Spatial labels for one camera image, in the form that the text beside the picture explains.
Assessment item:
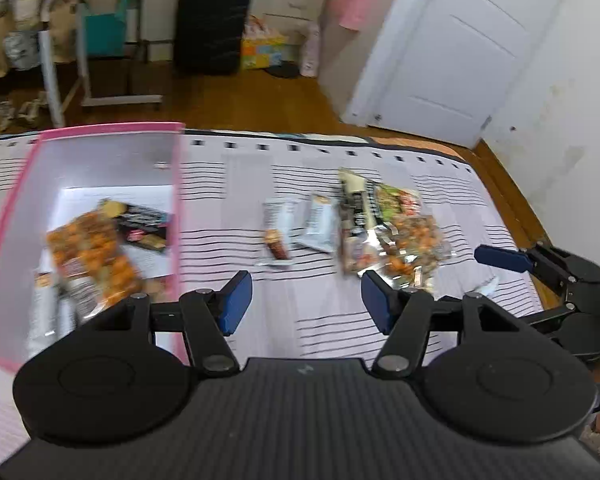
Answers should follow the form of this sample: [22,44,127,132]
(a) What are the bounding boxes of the grey bag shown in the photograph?
[2,30,41,71]

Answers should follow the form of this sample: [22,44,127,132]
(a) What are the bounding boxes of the white blue snack bar packet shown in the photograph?
[467,274,502,302]

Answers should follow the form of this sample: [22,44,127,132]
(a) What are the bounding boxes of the clear mixed snack bag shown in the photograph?
[337,167,454,292]

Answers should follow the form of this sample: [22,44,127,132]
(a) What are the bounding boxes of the yellow colourful gift box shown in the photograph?
[241,15,287,70]

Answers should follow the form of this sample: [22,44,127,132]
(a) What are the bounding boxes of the white door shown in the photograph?
[345,0,567,149]

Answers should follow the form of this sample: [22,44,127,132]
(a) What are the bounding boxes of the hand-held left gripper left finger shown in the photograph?
[77,270,253,379]

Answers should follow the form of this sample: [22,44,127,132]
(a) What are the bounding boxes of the teal bag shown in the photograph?
[82,0,134,59]

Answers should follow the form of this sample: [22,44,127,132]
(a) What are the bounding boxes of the pink-rimmed clear plastic bin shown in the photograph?
[0,121,187,376]

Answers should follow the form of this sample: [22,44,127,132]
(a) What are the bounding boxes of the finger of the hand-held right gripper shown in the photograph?
[522,302,578,333]
[474,242,600,301]

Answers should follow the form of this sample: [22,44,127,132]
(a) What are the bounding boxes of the pair of shoes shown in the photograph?
[0,91,47,129]

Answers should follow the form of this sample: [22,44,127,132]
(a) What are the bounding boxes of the clear orange snack bag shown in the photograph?
[46,210,144,309]

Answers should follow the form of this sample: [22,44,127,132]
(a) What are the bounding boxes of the striped bed sheet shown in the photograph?
[0,130,547,463]

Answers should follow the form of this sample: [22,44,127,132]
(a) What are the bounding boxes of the pink paper bag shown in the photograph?
[337,0,376,31]

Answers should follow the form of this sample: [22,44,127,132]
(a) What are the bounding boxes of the black suitcase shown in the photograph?
[174,0,254,75]

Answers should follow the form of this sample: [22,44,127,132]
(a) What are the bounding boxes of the white plastic pack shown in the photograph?
[300,22,321,79]

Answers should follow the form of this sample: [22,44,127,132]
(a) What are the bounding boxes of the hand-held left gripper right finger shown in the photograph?
[361,270,536,380]

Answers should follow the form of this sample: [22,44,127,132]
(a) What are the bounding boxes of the black round floor item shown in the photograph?
[267,62,301,80]

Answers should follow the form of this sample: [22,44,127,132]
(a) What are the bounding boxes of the white brown snack bar packet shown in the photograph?
[259,199,301,267]

